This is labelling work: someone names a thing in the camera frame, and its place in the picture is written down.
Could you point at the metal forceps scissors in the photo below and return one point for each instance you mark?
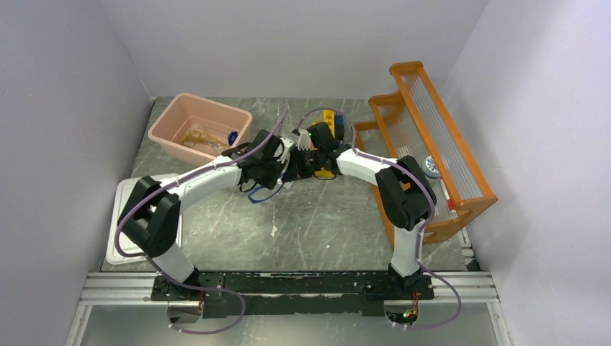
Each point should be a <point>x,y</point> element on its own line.
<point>211,141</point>

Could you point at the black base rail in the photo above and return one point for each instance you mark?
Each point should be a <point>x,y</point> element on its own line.
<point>225,294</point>

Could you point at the blue safety glasses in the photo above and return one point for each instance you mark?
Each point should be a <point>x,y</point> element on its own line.
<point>262,194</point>

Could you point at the tan rubber tubing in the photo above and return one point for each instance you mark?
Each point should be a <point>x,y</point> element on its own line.
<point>193,137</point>

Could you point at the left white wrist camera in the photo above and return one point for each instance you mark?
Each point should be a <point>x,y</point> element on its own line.
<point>287,145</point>

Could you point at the white blue small jar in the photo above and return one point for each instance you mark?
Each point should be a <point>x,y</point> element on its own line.
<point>430,170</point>

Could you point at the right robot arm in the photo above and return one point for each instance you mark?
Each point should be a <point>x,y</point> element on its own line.
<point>407,198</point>

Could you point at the orange wooden shelf rack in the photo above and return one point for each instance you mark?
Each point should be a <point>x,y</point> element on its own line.
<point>414,121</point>

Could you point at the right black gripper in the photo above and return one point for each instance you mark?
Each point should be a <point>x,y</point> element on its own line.
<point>295,170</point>

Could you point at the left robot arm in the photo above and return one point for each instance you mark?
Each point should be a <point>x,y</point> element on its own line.
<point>151,215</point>

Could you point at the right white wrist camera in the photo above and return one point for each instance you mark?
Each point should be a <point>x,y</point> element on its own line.
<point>303,139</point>

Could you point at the yellow test tube rack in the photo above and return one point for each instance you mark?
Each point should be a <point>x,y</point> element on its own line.
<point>328,117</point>

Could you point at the pink plastic bin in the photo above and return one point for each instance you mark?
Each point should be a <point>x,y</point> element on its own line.
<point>190,112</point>

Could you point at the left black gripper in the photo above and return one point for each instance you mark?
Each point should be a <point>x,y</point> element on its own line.
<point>271,182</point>

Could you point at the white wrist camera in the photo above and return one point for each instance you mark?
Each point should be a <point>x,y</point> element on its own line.
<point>303,139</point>
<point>287,145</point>

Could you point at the blue base graduated cylinder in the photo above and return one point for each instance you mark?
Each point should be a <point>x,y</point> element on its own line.
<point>232,137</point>

